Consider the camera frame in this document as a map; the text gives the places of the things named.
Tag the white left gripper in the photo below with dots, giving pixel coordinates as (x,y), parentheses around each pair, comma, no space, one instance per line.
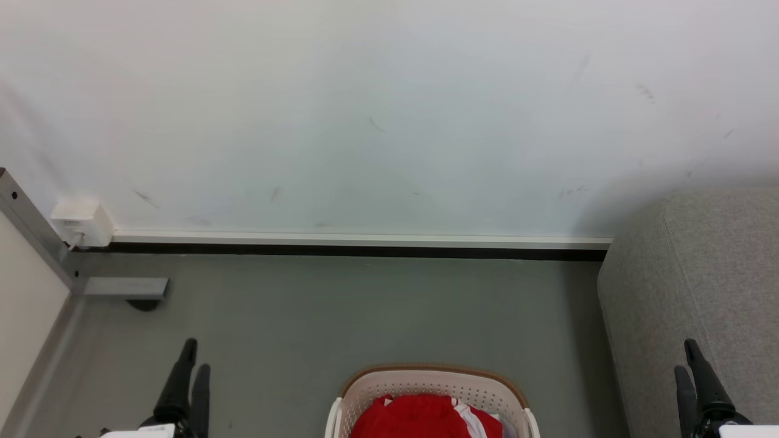
(159,429)

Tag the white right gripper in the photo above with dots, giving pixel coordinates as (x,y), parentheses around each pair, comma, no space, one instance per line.
(730,429)

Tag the red garment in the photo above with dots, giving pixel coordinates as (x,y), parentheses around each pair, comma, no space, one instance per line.
(420,420)

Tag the grey fabric sofa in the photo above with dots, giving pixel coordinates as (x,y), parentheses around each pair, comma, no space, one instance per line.
(681,286)

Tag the beige partition panel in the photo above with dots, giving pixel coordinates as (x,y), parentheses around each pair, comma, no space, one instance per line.
(24,304)

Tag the pale blue cloth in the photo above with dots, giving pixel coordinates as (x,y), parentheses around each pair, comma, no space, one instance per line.
(508,429)

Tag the grey metal table leg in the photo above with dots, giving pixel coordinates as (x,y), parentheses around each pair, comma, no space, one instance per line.
(36,231)

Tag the white and black baseboard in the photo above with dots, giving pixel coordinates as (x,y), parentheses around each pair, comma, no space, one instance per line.
(365,244)

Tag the white perforated laundry basket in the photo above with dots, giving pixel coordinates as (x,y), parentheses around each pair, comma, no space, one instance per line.
(426,382)

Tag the black round frame foot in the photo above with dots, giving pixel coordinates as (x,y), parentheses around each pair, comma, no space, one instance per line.
(143,304)

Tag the white wall socket box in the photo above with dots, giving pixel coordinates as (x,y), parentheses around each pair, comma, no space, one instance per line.
(82,220)

